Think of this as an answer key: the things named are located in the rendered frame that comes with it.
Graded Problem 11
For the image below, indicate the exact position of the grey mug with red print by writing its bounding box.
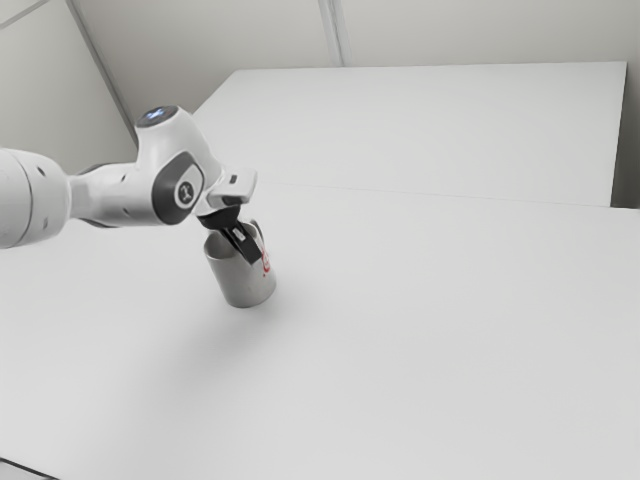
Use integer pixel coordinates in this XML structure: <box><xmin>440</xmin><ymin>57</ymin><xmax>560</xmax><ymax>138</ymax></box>
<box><xmin>202</xmin><ymin>218</ymin><xmax>278</xmax><ymax>309</ymax></box>

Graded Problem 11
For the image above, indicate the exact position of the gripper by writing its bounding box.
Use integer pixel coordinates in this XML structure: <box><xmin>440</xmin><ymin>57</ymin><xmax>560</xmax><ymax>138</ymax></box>
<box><xmin>196</xmin><ymin>203</ymin><xmax>263</xmax><ymax>266</ymax></box>

